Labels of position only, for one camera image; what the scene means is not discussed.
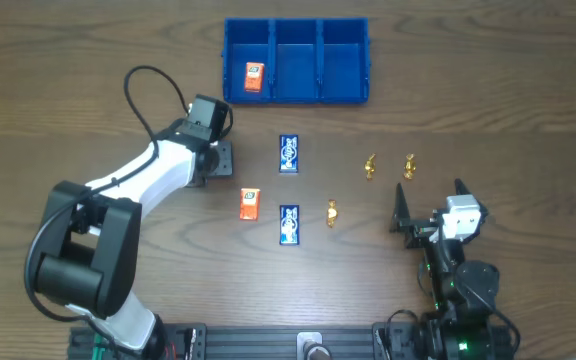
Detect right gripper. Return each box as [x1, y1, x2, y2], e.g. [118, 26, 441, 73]
[389, 178, 490, 250]

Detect blue candy pack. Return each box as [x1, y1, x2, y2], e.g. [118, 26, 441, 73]
[278, 133, 300, 175]
[278, 204, 301, 247]

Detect orange candy box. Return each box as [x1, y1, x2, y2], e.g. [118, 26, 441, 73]
[238, 187, 262, 222]
[243, 61, 266, 94]

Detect blue tray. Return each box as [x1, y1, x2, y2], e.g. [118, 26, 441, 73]
[221, 17, 372, 106]

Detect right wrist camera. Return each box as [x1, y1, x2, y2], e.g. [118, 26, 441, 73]
[439, 195, 483, 244]

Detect mounting rail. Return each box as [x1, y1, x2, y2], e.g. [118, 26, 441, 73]
[67, 322, 514, 360]

